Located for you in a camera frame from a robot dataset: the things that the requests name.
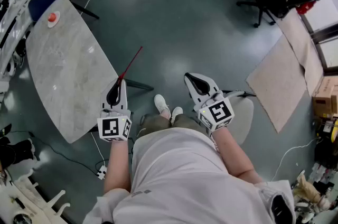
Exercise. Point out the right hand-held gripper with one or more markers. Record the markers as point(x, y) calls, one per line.
point(216, 112)

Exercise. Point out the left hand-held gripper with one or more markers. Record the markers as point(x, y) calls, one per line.
point(113, 126)

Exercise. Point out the thin red stick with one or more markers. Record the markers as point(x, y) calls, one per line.
point(130, 63)

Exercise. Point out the black shoulder pouch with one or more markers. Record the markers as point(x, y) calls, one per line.
point(281, 209)

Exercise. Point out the person's left forearm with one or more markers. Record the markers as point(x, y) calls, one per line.
point(117, 164)

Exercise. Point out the person's right forearm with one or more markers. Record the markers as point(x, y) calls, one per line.
point(232, 154)

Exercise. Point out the black table leg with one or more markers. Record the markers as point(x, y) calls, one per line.
point(137, 84)

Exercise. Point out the person's right white shoe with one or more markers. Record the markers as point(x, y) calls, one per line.
point(176, 113)

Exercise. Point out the person's white shoe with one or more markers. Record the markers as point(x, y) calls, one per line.
point(161, 104)
point(176, 113)

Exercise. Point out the person's left white shoe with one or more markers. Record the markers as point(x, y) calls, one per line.
point(161, 104)

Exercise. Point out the person's olive shorts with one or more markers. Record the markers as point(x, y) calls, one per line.
point(155, 122)

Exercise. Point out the white power strip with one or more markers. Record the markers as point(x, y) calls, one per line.
point(102, 172)

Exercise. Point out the beige floor mat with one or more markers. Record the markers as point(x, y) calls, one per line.
point(301, 38)
point(277, 83)

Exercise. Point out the person's white shirt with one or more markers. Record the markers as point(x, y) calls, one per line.
point(179, 178)

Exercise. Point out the white plate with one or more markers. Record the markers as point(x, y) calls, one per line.
point(51, 24)

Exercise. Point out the red apple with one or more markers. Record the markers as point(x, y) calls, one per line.
point(52, 17)

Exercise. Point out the blue chair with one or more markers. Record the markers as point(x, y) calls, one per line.
point(42, 1)

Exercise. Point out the brown cardboard box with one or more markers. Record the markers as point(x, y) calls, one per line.
point(323, 96)

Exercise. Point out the red bag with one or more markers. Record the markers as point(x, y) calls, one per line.
point(306, 7)

